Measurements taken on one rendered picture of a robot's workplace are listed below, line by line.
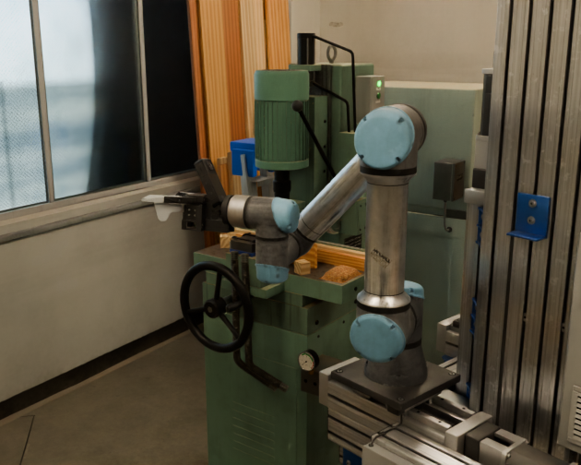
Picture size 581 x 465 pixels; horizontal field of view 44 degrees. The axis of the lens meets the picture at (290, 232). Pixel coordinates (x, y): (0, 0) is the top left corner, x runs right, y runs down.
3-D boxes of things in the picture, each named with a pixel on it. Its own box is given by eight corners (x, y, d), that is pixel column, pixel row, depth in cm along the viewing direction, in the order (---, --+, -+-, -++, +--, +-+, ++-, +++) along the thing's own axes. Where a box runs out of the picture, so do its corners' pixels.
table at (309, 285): (172, 275, 238) (171, 257, 236) (232, 254, 262) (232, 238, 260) (325, 315, 203) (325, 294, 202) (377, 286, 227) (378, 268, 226)
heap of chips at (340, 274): (318, 278, 216) (318, 269, 215) (340, 268, 226) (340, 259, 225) (342, 283, 211) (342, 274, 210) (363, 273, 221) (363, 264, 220)
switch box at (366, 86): (354, 124, 246) (355, 76, 242) (369, 121, 254) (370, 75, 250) (370, 125, 242) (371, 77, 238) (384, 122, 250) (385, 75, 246)
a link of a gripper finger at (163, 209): (141, 221, 162) (183, 222, 164) (142, 196, 161) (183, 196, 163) (141, 220, 165) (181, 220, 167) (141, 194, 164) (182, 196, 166)
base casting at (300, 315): (201, 306, 247) (200, 280, 244) (298, 266, 291) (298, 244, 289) (308, 336, 221) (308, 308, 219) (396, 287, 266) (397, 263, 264)
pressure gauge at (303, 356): (297, 374, 218) (297, 349, 216) (304, 369, 221) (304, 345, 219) (314, 379, 215) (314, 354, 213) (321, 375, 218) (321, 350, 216)
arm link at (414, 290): (427, 328, 173) (430, 276, 170) (414, 350, 161) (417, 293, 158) (379, 322, 178) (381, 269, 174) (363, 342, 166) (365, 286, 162)
